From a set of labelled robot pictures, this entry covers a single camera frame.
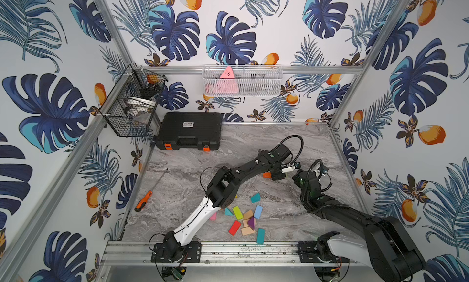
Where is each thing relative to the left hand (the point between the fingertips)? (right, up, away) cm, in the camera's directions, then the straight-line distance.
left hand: (281, 170), depth 97 cm
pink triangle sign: (-28, +44, -6) cm, 53 cm away
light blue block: (-14, -18, -12) cm, 25 cm away
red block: (-25, -24, -15) cm, 37 cm away
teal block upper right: (-14, -13, -7) cm, 20 cm away
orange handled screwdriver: (-68, -13, -10) cm, 70 cm away
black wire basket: (-73, +30, -13) cm, 80 cm away
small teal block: (-28, -18, -13) cm, 35 cm away
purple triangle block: (-17, -21, -17) cm, 32 cm away
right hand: (+9, -1, -7) cm, 11 cm away
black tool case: (-52, +22, +14) cm, 58 cm away
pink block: (-34, -20, -13) cm, 42 cm away
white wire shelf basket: (-16, +49, +5) cm, 52 cm away
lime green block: (-23, -18, -12) cm, 32 cm away
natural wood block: (-19, -24, -17) cm, 35 cm away
